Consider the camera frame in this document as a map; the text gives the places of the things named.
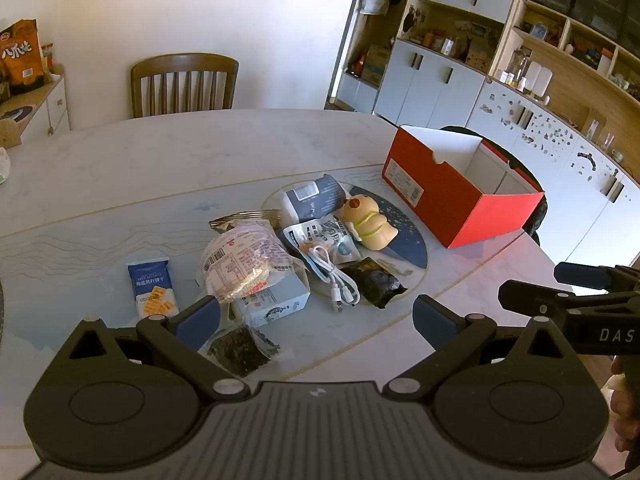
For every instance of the white printed plastic bag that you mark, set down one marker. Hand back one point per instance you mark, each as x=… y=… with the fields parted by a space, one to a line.
x=4 y=165

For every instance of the white canister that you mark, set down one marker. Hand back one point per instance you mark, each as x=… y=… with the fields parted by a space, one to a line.
x=540 y=80

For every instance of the black snack packet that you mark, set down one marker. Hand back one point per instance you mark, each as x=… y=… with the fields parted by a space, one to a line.
x=375 y=282

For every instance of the dark blue and white bag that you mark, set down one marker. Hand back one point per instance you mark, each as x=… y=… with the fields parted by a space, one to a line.
x=320 y=195

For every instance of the white printed pouch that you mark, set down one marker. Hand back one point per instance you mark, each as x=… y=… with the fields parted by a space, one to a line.
x=325 y=232

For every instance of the blue cracker packet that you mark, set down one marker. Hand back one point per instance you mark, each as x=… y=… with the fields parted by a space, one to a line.
x=152 y=290

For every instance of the white marble desktop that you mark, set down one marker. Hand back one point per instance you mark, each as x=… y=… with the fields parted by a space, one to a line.
x=150 y=170

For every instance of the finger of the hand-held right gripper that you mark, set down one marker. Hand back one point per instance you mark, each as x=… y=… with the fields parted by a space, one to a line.
x=530 y=295
x=580 y=275

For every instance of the yellow plush toy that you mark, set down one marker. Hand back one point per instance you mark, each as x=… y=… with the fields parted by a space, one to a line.
x=370 y=225

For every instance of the light blue carton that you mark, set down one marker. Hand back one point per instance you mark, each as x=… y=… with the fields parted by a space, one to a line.
x=280 y=300

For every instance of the red cardboard box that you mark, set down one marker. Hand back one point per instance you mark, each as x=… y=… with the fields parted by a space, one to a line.
x=460 y=200

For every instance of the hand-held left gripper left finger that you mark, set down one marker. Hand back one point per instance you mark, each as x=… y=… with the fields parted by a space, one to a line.
x=200 y=318

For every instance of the person's right hand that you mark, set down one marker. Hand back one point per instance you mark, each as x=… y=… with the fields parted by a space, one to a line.
x=626 y=410

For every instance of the pink round bread packet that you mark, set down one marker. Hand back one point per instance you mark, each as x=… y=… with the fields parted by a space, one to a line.
x=240 y=260

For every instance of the white side cabinet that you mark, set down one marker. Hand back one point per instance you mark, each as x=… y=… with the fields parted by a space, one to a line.
x=50 y=110

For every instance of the dark seaweed packet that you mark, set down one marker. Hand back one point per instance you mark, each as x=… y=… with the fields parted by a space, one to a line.
x=240 y=352

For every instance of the brown cardboard carton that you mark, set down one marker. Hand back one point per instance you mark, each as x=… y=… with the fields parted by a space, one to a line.
x=376 y=62

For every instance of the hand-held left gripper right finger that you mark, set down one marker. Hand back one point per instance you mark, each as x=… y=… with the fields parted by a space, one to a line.
x=432 y=320

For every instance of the orange snack bag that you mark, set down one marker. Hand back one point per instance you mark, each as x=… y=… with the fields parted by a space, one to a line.
x=22 y=57

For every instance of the gold foil snack bag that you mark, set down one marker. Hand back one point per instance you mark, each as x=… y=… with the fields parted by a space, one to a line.
x=235 y=221

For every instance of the brown wooden chair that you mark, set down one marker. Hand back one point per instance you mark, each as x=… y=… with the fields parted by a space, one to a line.
x=185 y=62

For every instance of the hanging white tote bag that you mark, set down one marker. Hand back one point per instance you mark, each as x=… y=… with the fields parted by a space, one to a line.
x=374 y=2

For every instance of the white wall cabinet unit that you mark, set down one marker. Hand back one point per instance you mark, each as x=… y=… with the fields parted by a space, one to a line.
x=440 y=75

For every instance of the glass jar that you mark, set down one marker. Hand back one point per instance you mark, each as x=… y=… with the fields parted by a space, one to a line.
x=520 y=65

